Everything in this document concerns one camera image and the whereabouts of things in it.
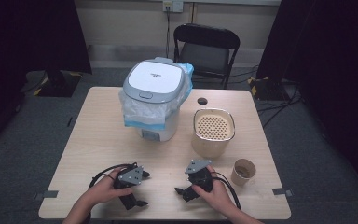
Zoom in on black folding chair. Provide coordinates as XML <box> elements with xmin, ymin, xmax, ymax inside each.
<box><xmin>172</xmin><ymin>22</ymin><xmax>241</xmax><ymax>90</ymax></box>

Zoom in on black wall power cable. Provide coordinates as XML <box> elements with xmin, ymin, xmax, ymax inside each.
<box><xmin>165</xmin><ymin>7</ymin><xmax>172</xmax><ymax>59</ymax></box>

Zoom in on white wall socket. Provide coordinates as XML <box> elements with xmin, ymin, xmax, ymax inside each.
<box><xmin>162</xmin><ymin>0</ymin><xmax>185</xmax><ymax>13</ymax></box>

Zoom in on white trash can grey lid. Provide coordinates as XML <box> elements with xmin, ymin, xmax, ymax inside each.
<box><xmin>122</xmin><ymin>56</ymin><xmax>187</xmax><ymax>143</ymax></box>

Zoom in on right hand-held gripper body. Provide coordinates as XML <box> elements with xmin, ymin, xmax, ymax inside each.
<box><xmin>185</xmin><ymin>159</ymin><xmax>214</xmax><ymax>192</ymax></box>

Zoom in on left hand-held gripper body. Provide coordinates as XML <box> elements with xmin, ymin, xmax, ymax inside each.
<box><xmin>113</xmin><ymin>161</ymin><xmax>145</xmax><ymax>189</ymax></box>

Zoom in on person's left hand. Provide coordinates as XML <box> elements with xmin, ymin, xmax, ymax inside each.
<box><xmin>82</xmin><ymin>167</ymin><xmax>135</xmax><ymax>207</ymax></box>

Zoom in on brown paper cup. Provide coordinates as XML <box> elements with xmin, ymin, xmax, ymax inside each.
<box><xmin>230</xmin><ymin>158</ymin><xmax>257</xmax><ymax>187</ymax></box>

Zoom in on black stand base striped tape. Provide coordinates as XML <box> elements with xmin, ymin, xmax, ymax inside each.
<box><xmin>34</xmin><ymin>70</ymin><xmax>83</xmax><ymax>98</ymax></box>
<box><xmin>247</xmin><ymin>77</ymin><xmax>294</xmax><ymax>102</ymax></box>

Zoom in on clear plastic bin liner bag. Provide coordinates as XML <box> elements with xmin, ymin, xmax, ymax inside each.
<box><xmin>118</xmin><ymin>63</ymin><xmax>195</xmax><ymax>131</ymax></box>

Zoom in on black floor cables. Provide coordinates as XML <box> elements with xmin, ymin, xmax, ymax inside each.
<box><xmin>255</xmin><ymin>88</ymin><xmax>303</xmax><ymax>129</ymax></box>

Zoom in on grey tape strip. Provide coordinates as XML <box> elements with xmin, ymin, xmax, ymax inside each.
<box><xmin>272</xmin><ymin>187</ymin><xmax>294</xmax><ymax>198</ymax></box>
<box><xmin>34</xmin><ymin>189</ymin><xmax>60</xmax><ymax>201</ymax></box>

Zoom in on beige container with perforated strainer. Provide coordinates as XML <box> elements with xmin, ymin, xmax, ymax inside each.
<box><xmin>191</xmin><ymin>107</ymin><xmax>236</xmax><ymax>159</ymax></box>

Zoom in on person's right hand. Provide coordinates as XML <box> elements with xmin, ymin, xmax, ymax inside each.
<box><xmin>192</xmin><ymin>165</ymin><xmax>231</xmax><ymax>213</ymax></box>

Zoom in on black curtain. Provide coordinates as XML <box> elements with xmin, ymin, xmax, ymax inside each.
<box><xmin>0</xmin><ymin>0</ymin><xmax>93</xmax><ymax>157</ymax></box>
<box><xmin>255</xmin><ymin>0</ymin><xmax>358</xmax><ymax>199</ymax></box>

